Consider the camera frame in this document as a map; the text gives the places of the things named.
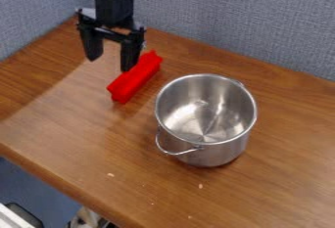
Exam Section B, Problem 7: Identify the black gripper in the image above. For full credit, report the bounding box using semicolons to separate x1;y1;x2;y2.
76;0;146;71

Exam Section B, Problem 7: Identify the red rectangular block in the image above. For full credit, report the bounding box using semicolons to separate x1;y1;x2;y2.
106;50;163;104

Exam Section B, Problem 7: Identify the white object under table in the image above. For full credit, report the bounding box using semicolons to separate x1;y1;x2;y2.
67;205;117;228

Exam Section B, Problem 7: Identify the stainless steel pot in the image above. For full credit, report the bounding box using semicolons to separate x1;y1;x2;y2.
155;73;258;167

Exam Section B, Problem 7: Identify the black and white floor object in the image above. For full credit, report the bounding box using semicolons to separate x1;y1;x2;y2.
0;203;44;228

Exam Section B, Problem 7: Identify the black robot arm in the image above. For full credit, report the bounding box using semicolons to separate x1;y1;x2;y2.
76;0;147;71

